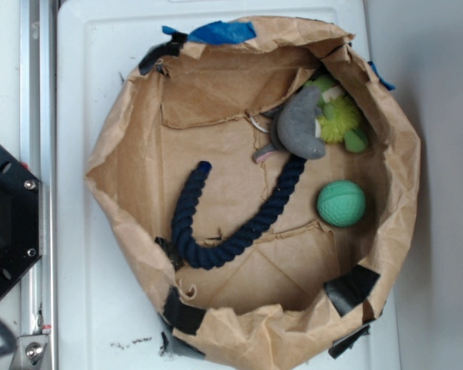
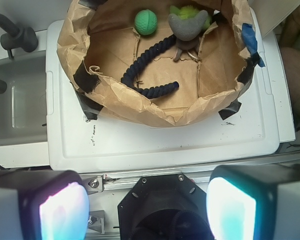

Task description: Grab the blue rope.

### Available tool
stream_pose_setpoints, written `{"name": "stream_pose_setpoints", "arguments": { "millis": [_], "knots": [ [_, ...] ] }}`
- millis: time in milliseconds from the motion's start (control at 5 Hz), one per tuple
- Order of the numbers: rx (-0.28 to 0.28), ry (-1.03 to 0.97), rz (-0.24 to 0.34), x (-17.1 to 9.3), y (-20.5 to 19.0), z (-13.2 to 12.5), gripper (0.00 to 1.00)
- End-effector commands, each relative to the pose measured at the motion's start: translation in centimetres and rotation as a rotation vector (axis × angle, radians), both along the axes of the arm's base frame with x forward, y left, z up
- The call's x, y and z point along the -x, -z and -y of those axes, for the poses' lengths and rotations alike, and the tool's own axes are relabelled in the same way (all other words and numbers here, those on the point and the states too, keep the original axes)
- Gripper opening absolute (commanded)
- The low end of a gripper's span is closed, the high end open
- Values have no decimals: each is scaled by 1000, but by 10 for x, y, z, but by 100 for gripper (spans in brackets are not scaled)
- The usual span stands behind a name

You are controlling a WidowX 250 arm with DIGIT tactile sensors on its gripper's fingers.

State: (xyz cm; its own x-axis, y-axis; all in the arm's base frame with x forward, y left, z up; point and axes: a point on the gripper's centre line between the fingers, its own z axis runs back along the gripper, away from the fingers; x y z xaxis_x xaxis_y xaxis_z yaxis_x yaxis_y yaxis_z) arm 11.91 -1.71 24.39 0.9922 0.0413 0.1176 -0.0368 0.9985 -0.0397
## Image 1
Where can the brown paper bag bin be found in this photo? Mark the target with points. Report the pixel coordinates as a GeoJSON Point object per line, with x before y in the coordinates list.
{"type": "Point", "coordinates": [233, 254]}

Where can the grey plush toy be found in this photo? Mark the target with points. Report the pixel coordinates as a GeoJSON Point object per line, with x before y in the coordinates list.
{"type": "Point", "coordinates": [294, 128]}

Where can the green rubber ball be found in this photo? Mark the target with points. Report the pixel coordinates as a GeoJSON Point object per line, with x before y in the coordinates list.
{"type": "Point", "coordinates": [341, 203]}

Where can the lime green spiky toy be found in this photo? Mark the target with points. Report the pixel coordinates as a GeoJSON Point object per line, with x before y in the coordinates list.
{"type": "Point", "coordinates": [340, 116]}

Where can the white plastic tray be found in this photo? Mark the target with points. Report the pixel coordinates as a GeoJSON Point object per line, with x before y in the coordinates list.
{"type": "Point", "coordinates": [105, 320]}

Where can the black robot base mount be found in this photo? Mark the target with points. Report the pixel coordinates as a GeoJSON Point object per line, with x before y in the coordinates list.
{"type": "Point", "coordinates": [19, 221]}

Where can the aluminium frame rail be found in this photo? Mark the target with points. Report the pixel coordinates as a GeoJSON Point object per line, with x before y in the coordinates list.
{"type": "Point", "coordinates": [37, 144]}

